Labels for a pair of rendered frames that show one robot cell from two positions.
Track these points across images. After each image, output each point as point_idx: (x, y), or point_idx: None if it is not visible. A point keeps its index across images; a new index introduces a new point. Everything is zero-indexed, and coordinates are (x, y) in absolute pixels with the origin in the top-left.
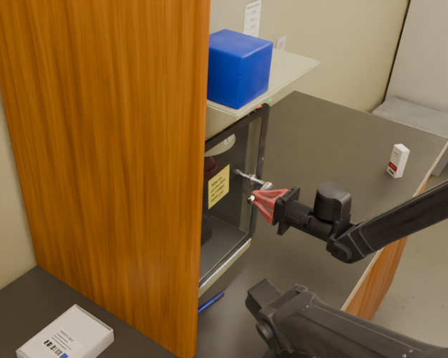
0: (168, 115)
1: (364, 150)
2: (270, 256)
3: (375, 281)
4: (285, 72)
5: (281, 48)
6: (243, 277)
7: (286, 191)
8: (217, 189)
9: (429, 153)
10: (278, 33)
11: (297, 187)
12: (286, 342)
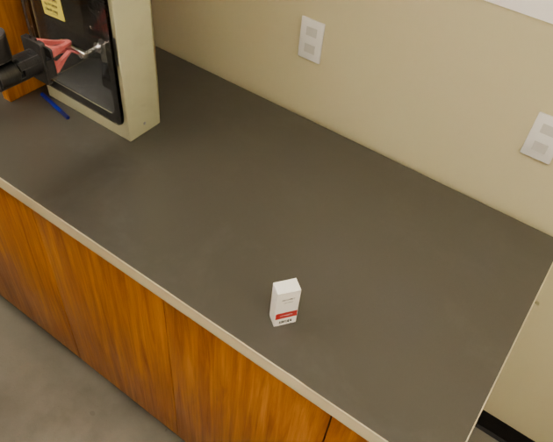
0: None
1: (354, 295)
2: (111, 153)
3: (219, 403)
4: None
5: (550, 139)
6: (86, 133)
7: (47, 46)
8: (49, 2)
9: (368, 407)
10: (549, 104)
11: (39, 43)
12: None
